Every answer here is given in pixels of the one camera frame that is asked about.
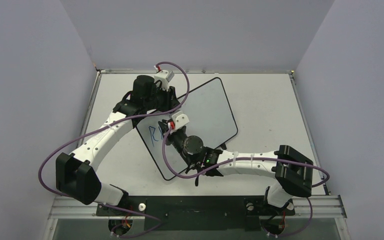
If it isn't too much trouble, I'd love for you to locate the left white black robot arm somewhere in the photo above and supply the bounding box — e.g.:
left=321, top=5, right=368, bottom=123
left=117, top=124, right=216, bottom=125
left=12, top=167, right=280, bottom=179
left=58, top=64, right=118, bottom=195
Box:
left=56, top=70, right=180, bottom=215

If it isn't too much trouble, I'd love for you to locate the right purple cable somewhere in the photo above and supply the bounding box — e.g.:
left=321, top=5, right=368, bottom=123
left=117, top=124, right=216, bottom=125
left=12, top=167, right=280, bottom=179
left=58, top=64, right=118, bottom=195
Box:
left=162, top=127, right=331, bottom=239

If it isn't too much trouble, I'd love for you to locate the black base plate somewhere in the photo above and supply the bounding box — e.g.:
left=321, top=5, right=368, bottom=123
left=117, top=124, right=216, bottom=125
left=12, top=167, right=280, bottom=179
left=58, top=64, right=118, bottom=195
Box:
left=96, top=195, right=295, bottom=231

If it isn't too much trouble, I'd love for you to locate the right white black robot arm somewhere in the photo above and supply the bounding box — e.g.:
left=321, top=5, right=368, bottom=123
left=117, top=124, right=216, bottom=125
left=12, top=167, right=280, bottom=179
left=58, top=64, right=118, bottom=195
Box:
left=159, top=121, right=313, bottom=214

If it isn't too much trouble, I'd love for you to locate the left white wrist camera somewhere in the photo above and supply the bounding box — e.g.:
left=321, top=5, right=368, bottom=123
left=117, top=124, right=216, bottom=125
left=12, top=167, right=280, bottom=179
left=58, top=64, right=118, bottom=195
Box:
left=154, top=65, right=174, bottom=92

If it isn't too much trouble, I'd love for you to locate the aluminium front rail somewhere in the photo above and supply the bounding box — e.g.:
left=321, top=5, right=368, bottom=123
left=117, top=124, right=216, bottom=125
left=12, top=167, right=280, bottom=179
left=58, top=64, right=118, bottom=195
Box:
left=49, top=195, right=347, bottom=220

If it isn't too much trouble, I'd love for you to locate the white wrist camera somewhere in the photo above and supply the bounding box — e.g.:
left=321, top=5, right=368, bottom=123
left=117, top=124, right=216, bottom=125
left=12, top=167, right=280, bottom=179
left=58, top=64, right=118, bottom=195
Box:
left=168, top=110, right=190, bottom=132
left=154, top=65, right=174, bottom=92

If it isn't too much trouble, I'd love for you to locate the purple cable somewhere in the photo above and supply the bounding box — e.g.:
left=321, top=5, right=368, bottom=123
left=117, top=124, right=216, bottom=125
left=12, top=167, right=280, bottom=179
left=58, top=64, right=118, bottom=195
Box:
left=162, top=127, right=331, bottom=239
left=38, top=61, right=191, bottom=239

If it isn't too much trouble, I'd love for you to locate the black framed whiteboard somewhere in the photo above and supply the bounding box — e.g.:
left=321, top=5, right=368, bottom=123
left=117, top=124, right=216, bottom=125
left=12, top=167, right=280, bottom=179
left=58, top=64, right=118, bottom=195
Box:
left=136, top=77, right=238, bottom=181

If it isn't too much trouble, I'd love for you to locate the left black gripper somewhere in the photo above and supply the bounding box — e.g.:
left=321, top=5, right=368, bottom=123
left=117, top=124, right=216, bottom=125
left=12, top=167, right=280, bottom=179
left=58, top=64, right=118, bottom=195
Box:
left=145, top=83, right=180, bottom=114

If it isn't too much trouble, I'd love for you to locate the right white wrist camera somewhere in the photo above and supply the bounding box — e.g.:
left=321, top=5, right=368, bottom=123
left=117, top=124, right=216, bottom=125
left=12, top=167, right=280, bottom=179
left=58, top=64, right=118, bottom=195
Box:
left=168, top=110, right=190, bottom=132

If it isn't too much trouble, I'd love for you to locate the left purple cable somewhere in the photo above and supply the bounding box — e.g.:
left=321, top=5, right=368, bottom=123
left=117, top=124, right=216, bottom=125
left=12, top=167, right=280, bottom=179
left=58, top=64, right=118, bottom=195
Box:
left=38, top=61, right=191, bottom=239

